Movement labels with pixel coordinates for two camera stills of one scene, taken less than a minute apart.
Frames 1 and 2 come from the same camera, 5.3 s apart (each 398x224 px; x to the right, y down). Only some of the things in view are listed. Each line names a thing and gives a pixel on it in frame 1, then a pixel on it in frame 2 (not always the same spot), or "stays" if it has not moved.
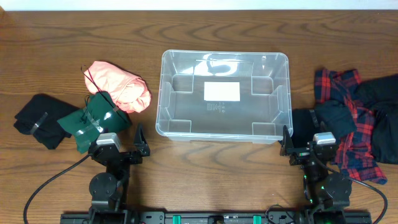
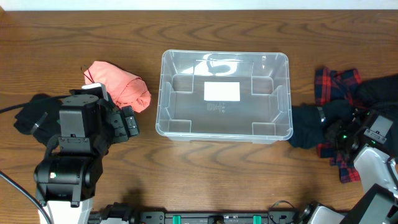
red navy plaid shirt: [354, 150] stays
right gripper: [300, 154] → [337, 125]
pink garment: [129, 91] stays
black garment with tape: [38, 117] stays
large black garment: [380, 94] stays
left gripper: [140, 148] → [120, 134]
